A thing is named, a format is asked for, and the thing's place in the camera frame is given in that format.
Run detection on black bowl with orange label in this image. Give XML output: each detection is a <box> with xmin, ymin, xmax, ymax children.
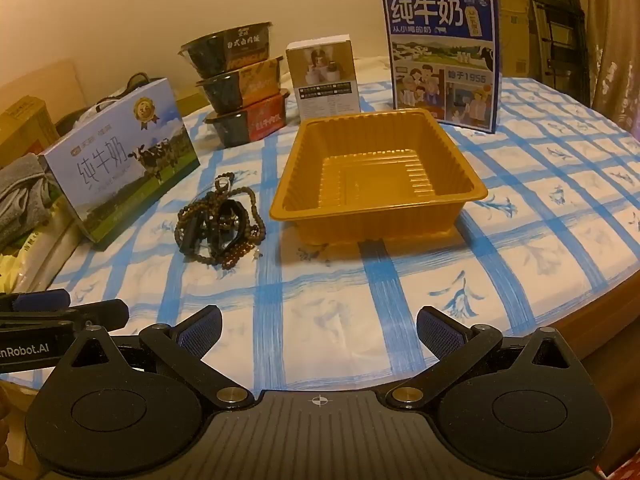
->
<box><xmin>195</xmin><ymin>56</ymin><xmax>285</xmax><ymax>113</ymax></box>

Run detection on blue illustrated milk carton box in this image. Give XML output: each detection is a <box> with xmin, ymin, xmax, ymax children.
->
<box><xmin>381</xmin><ymin>0</ymin><xmax>501</xmax><ymax>135</ymax></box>

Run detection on blue checked tablecloth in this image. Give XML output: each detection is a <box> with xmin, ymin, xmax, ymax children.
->
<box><xmin>10</xmin><ymin>72</ymin><xmax>640</xmax><ymax>397</ymax></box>

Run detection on grey cloth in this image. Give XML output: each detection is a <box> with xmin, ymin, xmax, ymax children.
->
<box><xmin>0</xmin><ymin>152</ymin><xmax>57</xmax><ymax>250</ymax></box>

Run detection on black bowl with red label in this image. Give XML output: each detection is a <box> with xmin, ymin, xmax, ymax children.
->
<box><xmin>204</xmin><ymin>87</ymin><xmax>291</xmax><ymax>148</ymax></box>

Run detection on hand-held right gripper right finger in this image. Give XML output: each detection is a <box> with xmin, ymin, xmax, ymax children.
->
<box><xmin>387</xmin><ymin>305</ymin><xmax>576</xmax><ymax>411</ymax></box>

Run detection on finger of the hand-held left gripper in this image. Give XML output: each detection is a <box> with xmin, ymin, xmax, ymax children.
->
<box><xmin>0</xmin><ymin>299</ymin><xmax>130</xmax><ymax>333</ymax></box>
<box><xmin>0</xmin><ymin>288</ymin><xmax>69</xmax><ymax>313</ymax></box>

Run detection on yellow plastic tray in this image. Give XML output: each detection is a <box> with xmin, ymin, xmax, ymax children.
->
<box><xmin>269</xmin><ymin>108</ymin><xmax>489</xmax><ymax>247</ymax></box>

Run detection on yellow printed package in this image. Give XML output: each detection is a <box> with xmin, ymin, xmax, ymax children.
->
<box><xmin>0</xmin><ymin>200</ymin><xmax>76</xmax><ymax>292</ymax></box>

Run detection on black folding ladder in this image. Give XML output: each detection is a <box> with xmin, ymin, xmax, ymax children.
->
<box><xmin>525</xmin><ymin>0</ymin><xmax>592</xmax><ymax>107</ymax></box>

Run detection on dark bead necklace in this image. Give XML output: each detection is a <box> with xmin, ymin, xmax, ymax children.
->
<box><xmin>176</xmin><ymin>172</ymin><xmax>268</xmax><ymax>263</ymax></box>

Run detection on pink patterned curtain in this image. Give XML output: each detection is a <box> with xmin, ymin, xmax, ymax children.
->
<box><xmin>570</xmin><ymin>0</ymin><xmax>640</xmax><ymax>137</ymax></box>

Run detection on wooden board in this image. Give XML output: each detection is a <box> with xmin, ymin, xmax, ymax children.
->
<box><xmin>0</xmin><ymin>60</ymin><xmax>87</xmax><ymax>126</ymax></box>

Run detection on black cables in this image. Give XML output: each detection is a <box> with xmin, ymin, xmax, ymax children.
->
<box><xmin>55</xmin><ymin>72</ymin><xmax>168</xmax><ymax>128</ymax></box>

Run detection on black bowl with dark label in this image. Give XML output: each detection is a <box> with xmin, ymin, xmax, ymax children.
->
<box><xmin>180</xmin><ymin>22</ymin><xmax>275</xmax><ymax>80</ymax></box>

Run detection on brown cardboard box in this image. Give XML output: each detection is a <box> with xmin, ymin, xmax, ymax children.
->
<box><xmin>0</xmin><ymin>97</ymin><xmax>61</xmax><ymax>168</ymax></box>

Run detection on amber bead bracelet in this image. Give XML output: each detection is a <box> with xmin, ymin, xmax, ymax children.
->
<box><xmin>210</xmin><ymin>240</ymin><xmax>262</xmax><ymax>270</ymax></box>

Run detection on small white product box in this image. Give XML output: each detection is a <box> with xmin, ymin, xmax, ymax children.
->
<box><xmin>285</xmin><ymin>34</ymin><xmax>361</xmax><ymax>122</ymax></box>

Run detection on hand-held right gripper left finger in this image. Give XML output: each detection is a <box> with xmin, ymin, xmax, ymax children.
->
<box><xmin>65</xmin><ymin>305</ymin><xmax>251</xmax><ymax>411</ymax></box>

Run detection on cow print milk carton box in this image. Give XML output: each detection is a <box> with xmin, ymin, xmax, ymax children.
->
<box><xmin>39</xmin><ymin>78</ymin><xmax>201</xmax><ymax>252</ymax></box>

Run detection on stacked cardboard boxes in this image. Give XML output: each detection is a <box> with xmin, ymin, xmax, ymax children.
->
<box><xmin>400</xmin><ymin>0</ymin><xmax>537</xmax><ymax>81</ymax></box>

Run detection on black block bracelet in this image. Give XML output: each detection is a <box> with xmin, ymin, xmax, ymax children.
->
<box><xmin>204</xmin><ymin>199</ymin><xmax>251</xmax><ymax>253</ymax></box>

